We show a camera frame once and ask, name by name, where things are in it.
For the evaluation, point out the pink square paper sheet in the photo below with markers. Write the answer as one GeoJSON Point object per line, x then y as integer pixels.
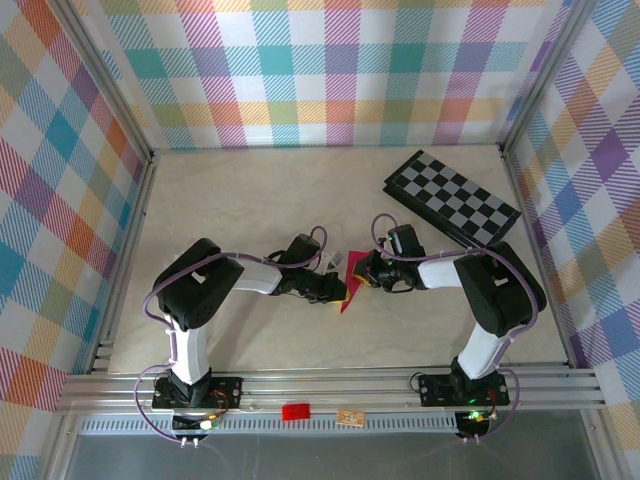
{"type": "Point", "coordinates": [351, 287]}

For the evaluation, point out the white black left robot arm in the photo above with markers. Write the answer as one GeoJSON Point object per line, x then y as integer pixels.
{"type": "Point", "coordinates": [200, 290]}

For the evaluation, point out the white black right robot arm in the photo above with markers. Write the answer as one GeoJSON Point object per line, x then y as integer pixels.
{"type": "Point", "coordinates": [500, 295]}

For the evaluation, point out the black grey folding chessboard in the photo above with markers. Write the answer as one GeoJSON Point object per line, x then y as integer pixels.
{"type": "Point", "coordinates": [450, 200]}

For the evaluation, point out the small orange sticker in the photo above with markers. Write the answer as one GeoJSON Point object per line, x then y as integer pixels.
{"type": "Point", "coordinates": [350, 417]}

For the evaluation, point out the red rectangular label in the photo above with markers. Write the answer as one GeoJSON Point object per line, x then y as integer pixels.
{"type": "Point", "coordinates": [296, 412]}

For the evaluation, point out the small black circuit board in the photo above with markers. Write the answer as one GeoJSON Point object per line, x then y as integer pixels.
{"type": "Point", "coordinates": [207, 424]}
{"type": "Point", "coordinates": [472, 417]}

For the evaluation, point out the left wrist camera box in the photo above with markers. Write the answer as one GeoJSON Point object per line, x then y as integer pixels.
{"type": "Point", "coordinates": [332, 261]}

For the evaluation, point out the aluminium mounting rail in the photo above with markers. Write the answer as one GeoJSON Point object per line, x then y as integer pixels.
{"type": "Point", "coordinates": [325, 387]}

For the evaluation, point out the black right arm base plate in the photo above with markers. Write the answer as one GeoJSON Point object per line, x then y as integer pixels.
{"type": "Point", "coordinates": [435, 390]}

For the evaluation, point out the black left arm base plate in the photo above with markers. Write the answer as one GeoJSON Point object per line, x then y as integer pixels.
{"type": "Point", "coordinates": [227, 392]}

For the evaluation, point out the aluminium side rail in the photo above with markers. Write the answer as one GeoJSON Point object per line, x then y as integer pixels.
{"type": "Point", "coordinates": [126, 250]}

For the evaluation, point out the aluminium frame post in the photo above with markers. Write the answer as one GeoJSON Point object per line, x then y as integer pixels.
{"type": "Point", "coordinates": [544, 75]}
{"type": "Point", "coordinates": [106, 75]}

